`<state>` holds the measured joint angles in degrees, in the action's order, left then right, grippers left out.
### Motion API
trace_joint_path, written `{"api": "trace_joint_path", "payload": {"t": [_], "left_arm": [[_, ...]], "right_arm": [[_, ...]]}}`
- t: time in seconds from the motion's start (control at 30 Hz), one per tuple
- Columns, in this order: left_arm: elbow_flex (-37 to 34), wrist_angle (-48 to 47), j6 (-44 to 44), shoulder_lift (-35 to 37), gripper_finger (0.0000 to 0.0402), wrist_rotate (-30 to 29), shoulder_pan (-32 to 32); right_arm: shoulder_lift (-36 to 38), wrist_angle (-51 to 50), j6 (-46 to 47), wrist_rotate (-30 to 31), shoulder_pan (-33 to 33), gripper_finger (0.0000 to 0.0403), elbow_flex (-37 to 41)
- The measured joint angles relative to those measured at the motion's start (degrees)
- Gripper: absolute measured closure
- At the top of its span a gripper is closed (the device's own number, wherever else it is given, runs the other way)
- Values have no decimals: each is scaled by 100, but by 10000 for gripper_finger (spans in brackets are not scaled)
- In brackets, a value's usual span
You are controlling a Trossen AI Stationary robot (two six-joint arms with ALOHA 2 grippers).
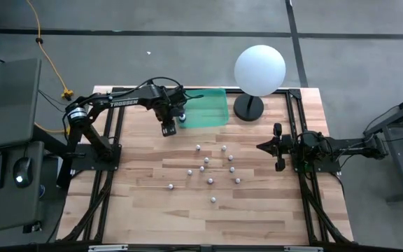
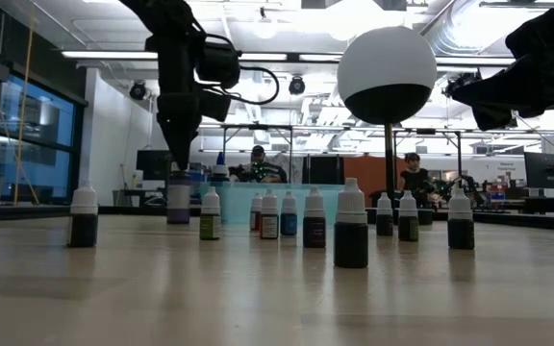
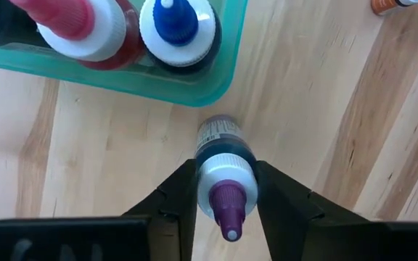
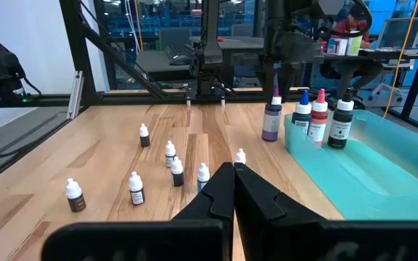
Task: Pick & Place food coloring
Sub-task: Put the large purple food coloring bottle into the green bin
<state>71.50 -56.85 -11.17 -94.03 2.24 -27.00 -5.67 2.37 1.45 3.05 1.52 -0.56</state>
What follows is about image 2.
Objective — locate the black-framed window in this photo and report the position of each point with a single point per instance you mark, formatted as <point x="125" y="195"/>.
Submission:
<point x="41" y="144"/>

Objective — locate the small blue food colouring bottle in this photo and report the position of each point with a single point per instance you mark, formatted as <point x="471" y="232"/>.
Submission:
<point x="288" y="223"/>

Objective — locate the person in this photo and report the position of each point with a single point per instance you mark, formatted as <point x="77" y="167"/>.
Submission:
<point x="414" y="175"/>
<point x="258" y="165"/>

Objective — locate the small yellow-green colouring bottle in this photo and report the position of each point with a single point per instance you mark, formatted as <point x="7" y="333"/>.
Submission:
<point x="209" y="226"/>

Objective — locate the small dark food colouring bottle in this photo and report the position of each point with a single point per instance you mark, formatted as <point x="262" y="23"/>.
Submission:
<point x="460" y="233"/>
<point x="351" y="245"/>
<point x="385" y="223"/>
<point x="83" y="226"/>

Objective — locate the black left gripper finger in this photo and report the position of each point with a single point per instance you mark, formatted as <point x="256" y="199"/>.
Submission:
<point x="179" y="151"/>
<point x="194" y="146"/>

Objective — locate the background black robot arm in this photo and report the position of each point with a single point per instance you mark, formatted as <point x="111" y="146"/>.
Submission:
<point x="455" y="188"/>

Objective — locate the white globe lamp black stand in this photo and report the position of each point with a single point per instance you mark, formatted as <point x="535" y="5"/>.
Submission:
<point x="386" y="57"/>

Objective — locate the ceiling LED strip light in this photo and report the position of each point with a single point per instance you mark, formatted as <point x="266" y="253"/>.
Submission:
<point x="267" y="56"/>

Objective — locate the small green food colouring bottle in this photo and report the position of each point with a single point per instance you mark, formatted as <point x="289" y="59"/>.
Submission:
<point x="408" y="228"/>

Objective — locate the small red-label colouring bottle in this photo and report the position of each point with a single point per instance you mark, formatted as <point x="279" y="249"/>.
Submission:
<point x="269" y="226"/>

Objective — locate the teal translucent plastic bin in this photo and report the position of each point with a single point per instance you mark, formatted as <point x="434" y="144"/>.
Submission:
<point x="238" y="202"/>

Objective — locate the large purple food colouring bottle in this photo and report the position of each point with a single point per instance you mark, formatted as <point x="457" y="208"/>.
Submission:
<point x="179" y="202"/>

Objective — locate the small purple food colouring bottle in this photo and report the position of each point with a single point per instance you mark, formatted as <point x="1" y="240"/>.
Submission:
<point x="314" y="230"/>

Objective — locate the dark computer monitor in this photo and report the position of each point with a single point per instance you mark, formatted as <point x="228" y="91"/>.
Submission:
<point x="152" y="165"/>
<point x="544" y="170"/>

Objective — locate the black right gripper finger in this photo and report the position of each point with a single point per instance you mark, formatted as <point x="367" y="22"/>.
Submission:
<point x="493" y="117"/>
<point x="498" y="89"/>

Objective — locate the black ceiling-mounted device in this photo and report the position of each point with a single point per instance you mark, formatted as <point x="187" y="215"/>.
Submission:
<point x="460" y="82"/>

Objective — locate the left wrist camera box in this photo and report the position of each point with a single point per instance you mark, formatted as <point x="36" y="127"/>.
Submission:
<point x="215" y="106"/>

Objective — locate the small dark red colouring bottle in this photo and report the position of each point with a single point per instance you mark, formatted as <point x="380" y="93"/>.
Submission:
<point x="256" y="216"/>

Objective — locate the black ceiling spotlight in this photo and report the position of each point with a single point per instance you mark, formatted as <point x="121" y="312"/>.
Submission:
<point x="296" y="85"/>
<point x="137" y="90"/>

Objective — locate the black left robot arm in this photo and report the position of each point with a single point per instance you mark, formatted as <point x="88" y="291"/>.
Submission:
<point x="173" y="48"/>

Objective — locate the black metal gantry frame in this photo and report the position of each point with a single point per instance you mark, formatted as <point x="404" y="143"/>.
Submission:
<point x="258" y="127"/>
<point x="426" y="130"/>

